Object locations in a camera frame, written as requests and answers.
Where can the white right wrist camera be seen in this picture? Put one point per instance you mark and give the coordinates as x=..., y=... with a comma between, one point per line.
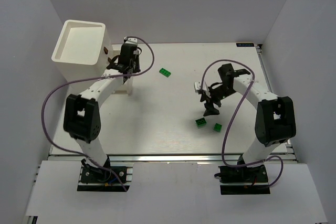
x=201, y=89

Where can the green small lego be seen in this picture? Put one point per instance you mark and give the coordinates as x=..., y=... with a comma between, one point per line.
x=217, y=127

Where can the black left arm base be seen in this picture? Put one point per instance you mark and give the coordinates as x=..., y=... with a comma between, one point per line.
x=96, y=179

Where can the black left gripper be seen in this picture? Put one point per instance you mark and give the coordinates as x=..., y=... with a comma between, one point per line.
x=123, y=68

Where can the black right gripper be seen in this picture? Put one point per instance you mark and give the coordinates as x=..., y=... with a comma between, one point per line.
x=210, y=98

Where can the brown drawer handle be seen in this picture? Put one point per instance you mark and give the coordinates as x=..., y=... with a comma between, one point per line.
x=105, y=50

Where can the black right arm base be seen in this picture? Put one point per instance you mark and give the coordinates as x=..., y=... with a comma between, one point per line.
x=243, y=181

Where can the green lego brick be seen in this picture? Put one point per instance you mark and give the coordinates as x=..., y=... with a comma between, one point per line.
x=200, y=122
x=164, y=72

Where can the white drawer cabinet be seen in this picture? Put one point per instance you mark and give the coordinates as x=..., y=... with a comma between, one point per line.
x=78, y=53

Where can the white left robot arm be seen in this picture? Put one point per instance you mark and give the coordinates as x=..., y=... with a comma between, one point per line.
x=82, y=112

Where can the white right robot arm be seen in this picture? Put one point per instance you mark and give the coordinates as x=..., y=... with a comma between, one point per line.
x=275, y=121

